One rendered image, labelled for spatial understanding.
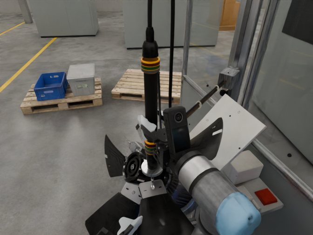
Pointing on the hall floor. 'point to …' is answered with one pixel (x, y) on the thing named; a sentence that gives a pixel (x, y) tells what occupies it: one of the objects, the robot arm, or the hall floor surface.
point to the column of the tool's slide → (250, 30)
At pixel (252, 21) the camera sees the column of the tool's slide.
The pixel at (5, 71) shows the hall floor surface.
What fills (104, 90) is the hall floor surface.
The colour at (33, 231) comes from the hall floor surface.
